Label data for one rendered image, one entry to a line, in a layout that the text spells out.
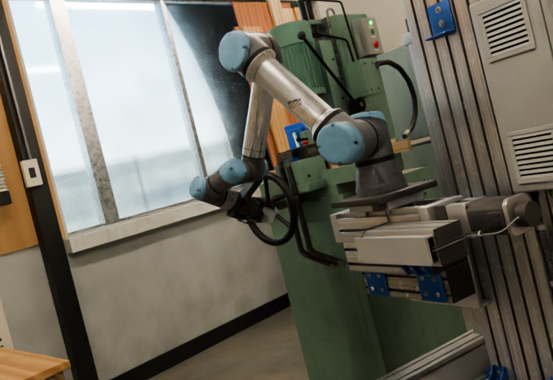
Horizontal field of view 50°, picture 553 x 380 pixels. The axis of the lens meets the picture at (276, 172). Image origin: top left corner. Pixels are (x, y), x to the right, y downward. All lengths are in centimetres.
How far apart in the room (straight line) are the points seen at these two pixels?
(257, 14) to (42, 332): 251
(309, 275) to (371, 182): 85
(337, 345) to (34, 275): 152
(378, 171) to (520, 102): 43
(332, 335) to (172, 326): 131
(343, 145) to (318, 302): 103
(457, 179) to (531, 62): 42
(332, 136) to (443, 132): 33
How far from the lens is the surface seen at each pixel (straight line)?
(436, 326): 262
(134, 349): 342
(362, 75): 250
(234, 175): 183
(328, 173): 223
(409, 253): 145
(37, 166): 309
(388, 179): 169
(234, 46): 174
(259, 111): 189
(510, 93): 150
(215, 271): 372
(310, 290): 247
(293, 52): 243
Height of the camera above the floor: 98
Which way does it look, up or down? 1 degrees down
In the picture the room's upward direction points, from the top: 14 degrees counter-clockwise
